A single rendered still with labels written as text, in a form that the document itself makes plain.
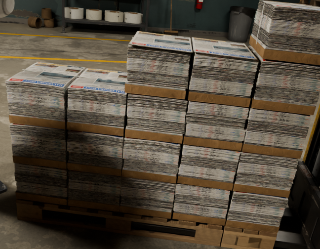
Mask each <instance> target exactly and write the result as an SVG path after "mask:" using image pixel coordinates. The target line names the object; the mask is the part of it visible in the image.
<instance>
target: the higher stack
mask: <svg viewBox="0 0 320 249"><path fill-rule="evenodd" d="M258 4H259V6H258V9H257V11H256V15H255V18H254V19H255V20H254V23H253V25H254V26H253V29H252V30H253V31H252V34H251V36H252V37H253V38H254V39H255V40H256V42H258V43H259V44H260V45H261V46H262V47H263V48H265V49H271V50H280V51H289V52H298V53H306V54H315V55H320V7H318V6H312V5H304V4H296V3H287V2H278V1H266V0H260V1H259V3H258ZM248 48H249V49H250V51H252V53H253V54H254V55H255V56H256V57H257V59H258V60H259V63H258V65H257V69H256V70H257V71H256V76H255V80H254V84H253V87H252V89H251V90H252V92H251V96H252V98H253V99H256V100H264V101H273V102H280V103H288V104H297V105H305V106H314V107H315V105H316V104H317V102H318V98H319V93H320V65H314V64H305V63H296V62H287V61H278V60H270V59H263V58H262V57H261V56H260V55H259V54H258V53H257V52H256V51H255V49H254V48H253V47H252V46H250V45H249V47H248ZM248 109H249V111H248V116H247V119H246V120H245V126H244V127H245V130H246V132H245V137H244V140H243V144H249V145H257V146H265V147H274V148H281V149H288V150H296V151H302V150H303V146H304V144H305V141H306V136H307V133H308V129H309V123H310V119H311V116H310V115H305V114H298V113H289V112H281V111H272V110H264V109H256V108H252V107H251V105H250V104H249V107H248ZM297 165H298V159H296V158H288V157H280V156H272V155H264V154H257V153H249V152H242V150H241V151H240V156H239V161H238V166H237V168H236V174H235V175H234V184H241V185H249V186H256V187H264V188H271V189H279V190H287V191H289V190H290V189H291V187H292V184H293V180H294V177H295V174H296V171H297V169H296V168H297ZM229 200H230V201H229V204H228V209H227V214H226V219H227V220H231V221H239V222H247V223H254V224H262V225H269V226H276V227H279V226H280V221H281V218H282V216H283V212H284V209H285V208H286V207H287V203H288V198H286V197H278V196H271V195H263V194H255V193H247V192H240V191H233V189H232V191H231V190H230V194H229ZM276 238H277V233H274V232H266V231H258V230H250V229H242V228H235V227H228V226H224V229H223V235H222V240H221V243H220V246H221V247H225V248H233V249H273V247H274V244H275V240H276Z"/></svg>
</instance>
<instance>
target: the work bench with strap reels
mask: <svg viewBox="0 0 320 249"><path fill-rule="evenodd" d="M149 5H150V0H147V7H146V19H145V23H144V22H143V11H144V0H142V3H141V13H137V12H124V13H123V12H120V11H112V10H105V18H102V11H101V10H98V9H86V17H84V16H83V8H78V7H65V0H62V32H61V33H66V32H65V28H66V27H65V22H67V23H82V24H97V25H112V26H127V27H140V30H139V31H142V28H145V32H147V28H148V17H149Z"/></svg>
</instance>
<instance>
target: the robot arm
mask: <svg viewBox="0 0 320 249"><path fill-rule="evenodd" d="M14 4H15V3H14V0H0V18H3V17H6V16H8V15H9V14H10V13H11V12H12V11H13V9H14Z"/></svg>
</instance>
